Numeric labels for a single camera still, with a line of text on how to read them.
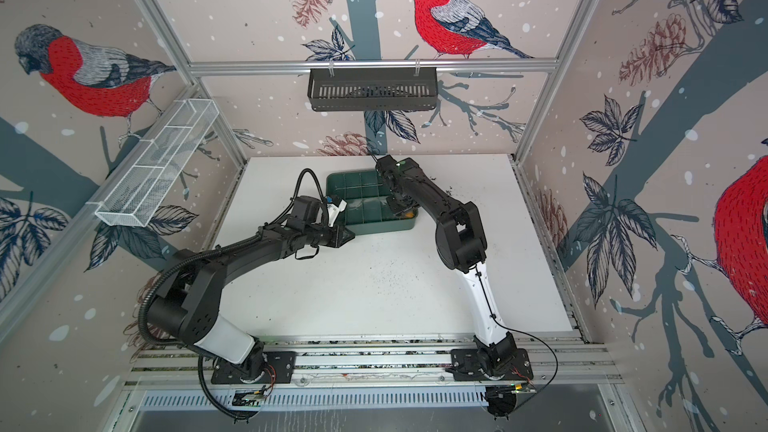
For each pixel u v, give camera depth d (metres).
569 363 0.76
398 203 0.84
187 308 0.44
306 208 0.73
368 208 1.08
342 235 0.82
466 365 0.73
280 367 0.73
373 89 1.06
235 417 0.67
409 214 0.93
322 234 0.78
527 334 0.66
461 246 0.59
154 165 0.77
